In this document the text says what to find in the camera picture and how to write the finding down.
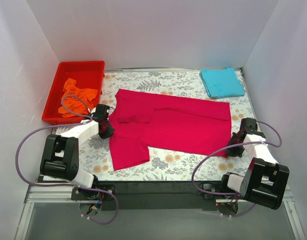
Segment magenta t shirt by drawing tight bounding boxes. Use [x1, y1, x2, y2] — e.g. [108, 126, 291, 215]
[109, 89, 232, 171]

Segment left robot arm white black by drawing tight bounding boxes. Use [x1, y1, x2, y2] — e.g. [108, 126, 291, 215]
[40, 104, 115, 200]

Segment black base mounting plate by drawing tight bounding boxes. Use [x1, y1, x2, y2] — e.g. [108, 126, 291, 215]
[71, 181, 238, 214]

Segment floral patterned table mat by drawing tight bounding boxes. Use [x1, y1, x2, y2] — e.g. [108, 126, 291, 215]
[79, 70, 250, 181]

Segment folded cyan t shirt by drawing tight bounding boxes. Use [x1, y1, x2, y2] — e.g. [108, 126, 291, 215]
[200, 68, 245, 99]

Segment orange t shirt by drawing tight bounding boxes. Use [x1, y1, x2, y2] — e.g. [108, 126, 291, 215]
[62, 78, 98, 115]

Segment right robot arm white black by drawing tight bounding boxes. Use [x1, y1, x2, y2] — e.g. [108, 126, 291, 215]
[219, 117, 290, 210]

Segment red plastic bin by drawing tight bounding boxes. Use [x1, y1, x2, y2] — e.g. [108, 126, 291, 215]
[41, 60, 105, 125]

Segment aluminium frame rail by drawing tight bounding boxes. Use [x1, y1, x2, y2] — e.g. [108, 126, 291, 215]
[16, 186, 306, 240]

